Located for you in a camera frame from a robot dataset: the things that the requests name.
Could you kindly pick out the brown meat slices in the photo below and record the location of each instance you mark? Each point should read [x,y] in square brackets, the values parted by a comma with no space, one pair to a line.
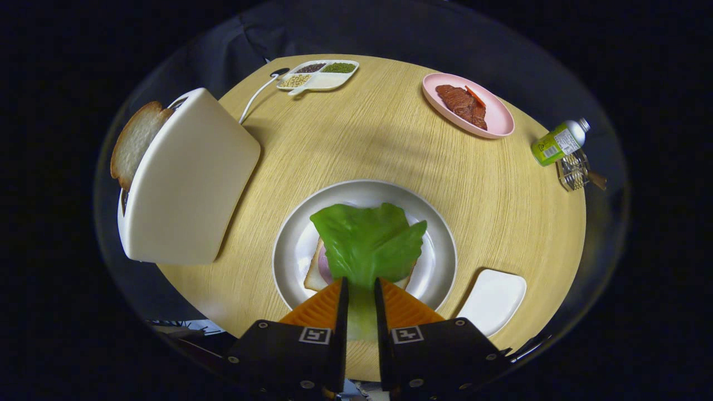
[459,103]

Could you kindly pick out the pink plate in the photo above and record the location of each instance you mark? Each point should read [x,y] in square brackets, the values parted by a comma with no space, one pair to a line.
[498,120]

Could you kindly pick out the red sausage slice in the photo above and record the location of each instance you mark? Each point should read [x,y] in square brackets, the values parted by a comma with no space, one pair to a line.
[475,96]

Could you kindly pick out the white square plate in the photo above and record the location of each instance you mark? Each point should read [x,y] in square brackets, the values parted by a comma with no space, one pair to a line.
[493,301]

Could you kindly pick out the toasted bread slice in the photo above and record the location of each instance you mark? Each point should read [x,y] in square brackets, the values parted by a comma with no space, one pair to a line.
[136,142]

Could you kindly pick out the round white plate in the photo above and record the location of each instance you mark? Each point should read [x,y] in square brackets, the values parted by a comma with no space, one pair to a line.
[434,262]

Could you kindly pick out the cream white toaster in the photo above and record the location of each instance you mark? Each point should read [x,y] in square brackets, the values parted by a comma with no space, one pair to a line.
[189,184]

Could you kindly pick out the pink ham slice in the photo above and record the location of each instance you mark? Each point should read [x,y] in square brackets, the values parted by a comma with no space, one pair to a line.
[324,267]

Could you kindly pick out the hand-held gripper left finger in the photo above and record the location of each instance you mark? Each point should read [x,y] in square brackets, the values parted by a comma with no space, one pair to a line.
[289,356]

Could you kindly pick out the green lettuce leaf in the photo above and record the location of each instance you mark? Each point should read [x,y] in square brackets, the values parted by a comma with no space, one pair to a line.
[367,239]

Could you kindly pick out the white bread slice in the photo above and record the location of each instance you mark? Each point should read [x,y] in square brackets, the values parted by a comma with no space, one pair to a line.
[313,278]

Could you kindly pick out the green label metal bottle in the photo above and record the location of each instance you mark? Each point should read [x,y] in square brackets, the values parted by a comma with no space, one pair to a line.
[557,143]

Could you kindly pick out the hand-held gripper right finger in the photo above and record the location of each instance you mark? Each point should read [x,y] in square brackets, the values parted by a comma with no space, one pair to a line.
[440,356]

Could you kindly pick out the pile of green beans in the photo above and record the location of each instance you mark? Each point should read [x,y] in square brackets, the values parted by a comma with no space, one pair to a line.
[338,67]

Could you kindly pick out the pile of yellow soybeans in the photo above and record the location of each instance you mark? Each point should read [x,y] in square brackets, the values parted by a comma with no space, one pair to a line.
[295,81]

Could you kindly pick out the pile of dark beans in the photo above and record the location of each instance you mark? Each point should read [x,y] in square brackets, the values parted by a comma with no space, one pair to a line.
[310,67]

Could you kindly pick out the white divided tray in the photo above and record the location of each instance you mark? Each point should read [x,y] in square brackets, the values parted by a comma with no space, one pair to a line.
[328,82]

